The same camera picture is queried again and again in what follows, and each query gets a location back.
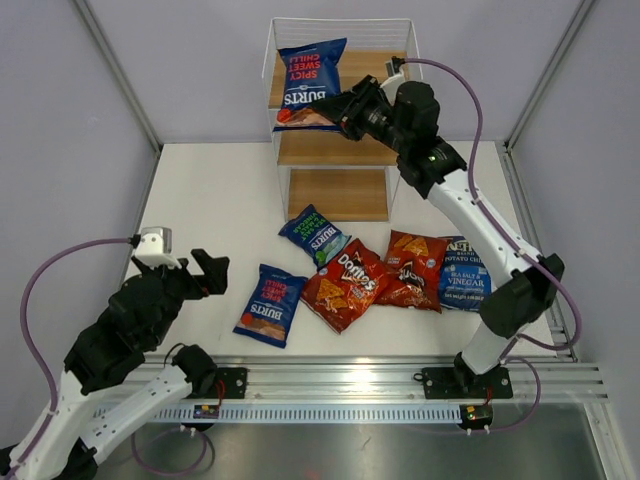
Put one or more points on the large red Doritos bag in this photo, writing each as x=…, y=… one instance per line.
x=343, y=290

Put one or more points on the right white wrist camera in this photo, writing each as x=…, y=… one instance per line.
x=395, y=73

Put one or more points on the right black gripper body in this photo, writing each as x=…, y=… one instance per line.
x=371, y=116

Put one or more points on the Burts spicy chilli bag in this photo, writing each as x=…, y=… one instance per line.
x=271, y=308
x=311, y=74

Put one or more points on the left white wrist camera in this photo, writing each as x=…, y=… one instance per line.
x=154, y=249

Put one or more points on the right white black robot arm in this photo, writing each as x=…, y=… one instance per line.
x=525, y=282

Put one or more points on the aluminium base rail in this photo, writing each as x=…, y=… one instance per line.
x=389, y=379

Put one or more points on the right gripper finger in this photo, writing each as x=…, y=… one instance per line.
x=333, y=109
x=348, y=99

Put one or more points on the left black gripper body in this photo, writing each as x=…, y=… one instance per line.
x=180, y=284

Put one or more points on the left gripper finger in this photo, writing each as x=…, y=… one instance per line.
x=215, y=280
x=208, y=264

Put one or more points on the white slotted cable duct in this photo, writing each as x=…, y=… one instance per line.
x=314, y=414

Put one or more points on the Kettle sea salt vinegar bag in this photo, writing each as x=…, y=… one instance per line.
x=465, y=282

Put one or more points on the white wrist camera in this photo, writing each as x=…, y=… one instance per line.
x=395, y=73
x=154, y=249

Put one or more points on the Burts sea salt vinegar bag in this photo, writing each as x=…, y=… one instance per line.
x=318, y=237

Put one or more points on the white wire wooden shelf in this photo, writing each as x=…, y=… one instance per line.
x=346, y=181

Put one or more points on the small red Doritos bag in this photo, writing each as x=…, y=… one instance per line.
x=415, y=263

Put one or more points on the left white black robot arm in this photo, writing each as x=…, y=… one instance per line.
x=63, y=444

